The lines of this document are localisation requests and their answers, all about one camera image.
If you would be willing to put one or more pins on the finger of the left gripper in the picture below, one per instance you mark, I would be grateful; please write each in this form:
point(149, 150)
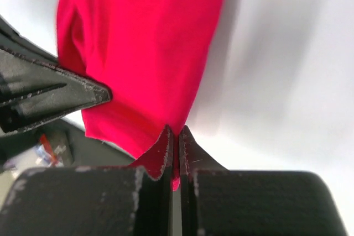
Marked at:
point(35, 90)

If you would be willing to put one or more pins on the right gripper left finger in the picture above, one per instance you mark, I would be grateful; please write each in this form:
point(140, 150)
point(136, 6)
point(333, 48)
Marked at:
point(86, 200)

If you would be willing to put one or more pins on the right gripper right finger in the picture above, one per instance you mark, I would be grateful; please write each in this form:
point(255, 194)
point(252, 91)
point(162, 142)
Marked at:
point(218, 201)

